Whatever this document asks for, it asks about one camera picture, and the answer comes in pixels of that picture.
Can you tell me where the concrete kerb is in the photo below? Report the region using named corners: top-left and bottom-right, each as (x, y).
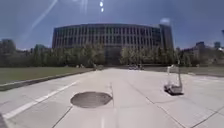
top-left (0, 68), bottom-right (98, 92)

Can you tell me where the round manhole cover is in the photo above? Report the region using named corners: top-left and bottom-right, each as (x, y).
top-left (70, 91), bottom-right (114, 109)

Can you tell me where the row of trees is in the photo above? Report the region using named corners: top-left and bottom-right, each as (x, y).
top-left (29, 44), bottom-right (193, 67)

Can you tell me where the pale concrete slab plaza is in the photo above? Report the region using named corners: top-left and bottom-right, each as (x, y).
top-left (0, 68), bottom-right (224, 128)

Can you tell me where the dark tree cluster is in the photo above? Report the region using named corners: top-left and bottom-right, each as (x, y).
top-left (0, 38), bottom-right (34, 68)

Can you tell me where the grass lawn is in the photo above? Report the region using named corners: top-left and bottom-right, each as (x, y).
top-left (143, 65), bottom-right (224, 77)
top-left (0, 66), bottom-right (96, 84)

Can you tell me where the low dark building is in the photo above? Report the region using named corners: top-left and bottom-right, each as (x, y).
top-left (181, 41), bottom-right (224, 66)

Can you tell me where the large curved grey building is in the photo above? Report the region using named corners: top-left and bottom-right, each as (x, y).
top-left (51, 22), bottom-right (175, 64)

